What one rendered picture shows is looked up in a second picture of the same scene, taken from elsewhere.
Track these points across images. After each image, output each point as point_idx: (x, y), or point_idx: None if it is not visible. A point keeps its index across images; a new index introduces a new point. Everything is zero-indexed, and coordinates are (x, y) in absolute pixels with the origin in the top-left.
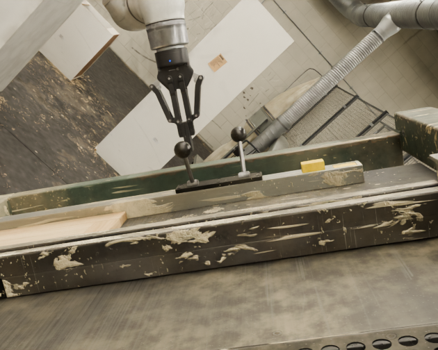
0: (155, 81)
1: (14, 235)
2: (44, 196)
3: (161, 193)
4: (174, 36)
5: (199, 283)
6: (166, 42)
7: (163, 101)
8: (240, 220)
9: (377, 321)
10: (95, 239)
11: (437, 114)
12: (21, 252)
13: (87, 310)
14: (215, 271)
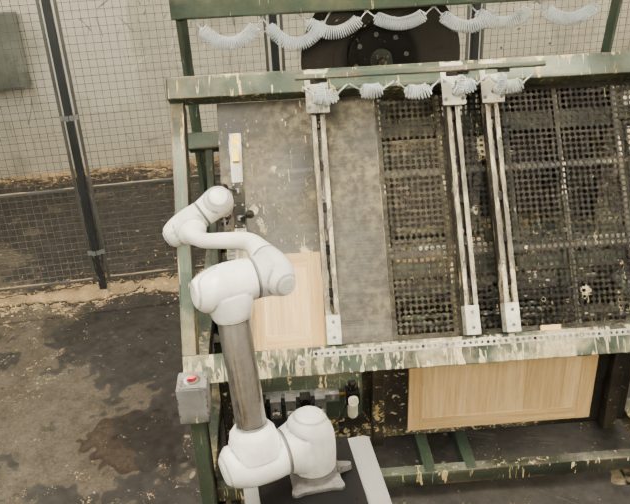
0: (225, 221)
1: (265, 311)
2: (195, 329)
3: None
4: None
5: (340, 201)
6: (233, 205)
7: (228, 220)
8: (329, 183)
9: (373, 151)
10: (330, 236)
11: (202, 83)
12: (334, 264)
13: (351, 236)
14: (331, 197)
